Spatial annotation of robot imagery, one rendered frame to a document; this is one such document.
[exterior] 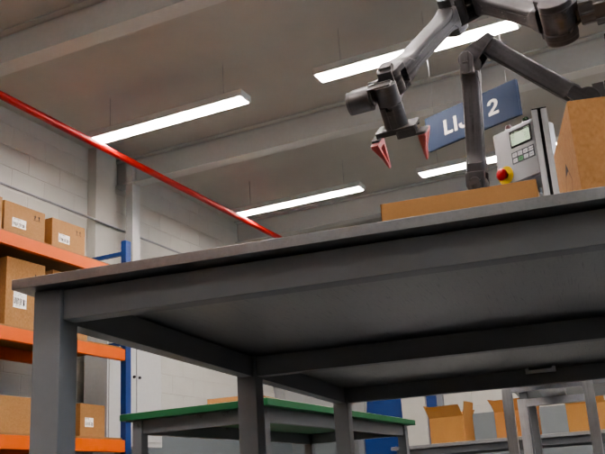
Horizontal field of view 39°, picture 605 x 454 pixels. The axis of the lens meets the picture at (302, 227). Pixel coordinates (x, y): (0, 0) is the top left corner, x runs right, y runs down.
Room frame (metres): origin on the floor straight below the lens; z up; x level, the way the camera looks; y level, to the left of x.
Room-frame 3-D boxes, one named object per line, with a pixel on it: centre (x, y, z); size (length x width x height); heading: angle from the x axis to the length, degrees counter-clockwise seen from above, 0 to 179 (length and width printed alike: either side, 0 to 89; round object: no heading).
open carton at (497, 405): (8.00, -1.85, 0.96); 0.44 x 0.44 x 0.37; 62
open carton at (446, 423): (8.27, -1.28, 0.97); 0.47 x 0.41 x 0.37; 152
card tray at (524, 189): (1.48, -0.30, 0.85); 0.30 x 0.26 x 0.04; 162
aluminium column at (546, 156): (2.43, -0.76, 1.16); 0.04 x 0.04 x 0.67; 72
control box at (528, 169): (2.51, -0.72, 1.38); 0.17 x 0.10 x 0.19; 37
